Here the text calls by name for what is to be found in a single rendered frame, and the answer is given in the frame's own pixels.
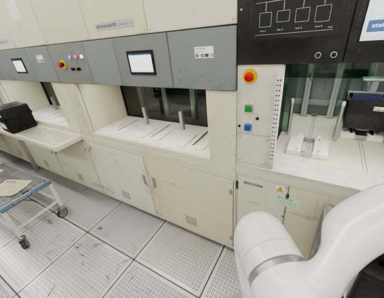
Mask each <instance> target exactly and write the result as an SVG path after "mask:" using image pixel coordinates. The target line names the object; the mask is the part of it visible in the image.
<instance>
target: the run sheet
mask: <svg viewBox="0 0 384 298"><path fill-rule="evenodd" d="M32 181H33V180H22V179H7V180H5V181H4V182H2V183H1V184H0V196H12V195H14V194H16V193H18V192H19V191H20V190H22V189H23V188H24V187H26V186H27V185H28V184H30V183H31V182H32Z"/></svg>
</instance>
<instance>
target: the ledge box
mask: <svg viewBox="0 0 384 298"><path fill-rule="evenodd" d="M0 125H1V127H2V128H3V130H5V131H7V132H10V133H12V134H15V133H18V132H21V131H23V130H26V129H29V128H32V127H35V126H37V123H36V121H35V119H34V117H33V114H32V110H30V108H29V106H28V105H27V104H26V103H23V102H18V101H15V102H10V103H6V104H3V105H0Z"/></svg>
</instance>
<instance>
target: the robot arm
mask: <svg viewBox="0 0 384 298"><path fill-rule="evenodd" d="M233 244H234V251H235V259H236V265H237V272H238V276H239V281H240V287H241V291H242V298H342V296H343V294H344V292H345V291H346V289H347V287H348V286H349V284H350V282H351V281H352V280H353V279H354V277H355V276H356V275H357V274H358V273H359V272H360V271H361V270H362V269H363V268H364V267H365V266H367V265H368V264H369V263H370V262H371V261H373V260H374V259H376V258H377V257H379V256H380V255H382V254H384V183H381V184H376V185H374V186H371V187H368V188H367V189H365V190H362V191H361V192H359V193H357V194H355V195H353V196H351V197H349V198H347V199H346V200H344V201H342V202H341V203H339V204H338V205H336V206H335V207H334V208H332V210H331V211H329V213H328V214H327V215H326V217H325V218H324V220H323V224H322V227H321V244H320V248H319V250H318V252H317V253H316V255H315V256H314V257H313V258H312V259H310V260H308V261H306V260H305V258H304V257H303V255H302V254H301V252H300V250H299V249H298V247H297V246H296V244H295V242H294V241H293V239H292V238H291V236H290V234H289V233H288V231H287V230H286V229H285V227H284V226H283V224H282V223H281V222H280V221H279V220H278V219H277V218H276V217H274V216H273V215H271V214H270V213H267V212H261V211H258V212H251V213H249V214H247V215H245V216H244V217H242V218H241V219H240V221H239V222H238V224H237V226H236V229H235V233H234V239H233Z"/></svg>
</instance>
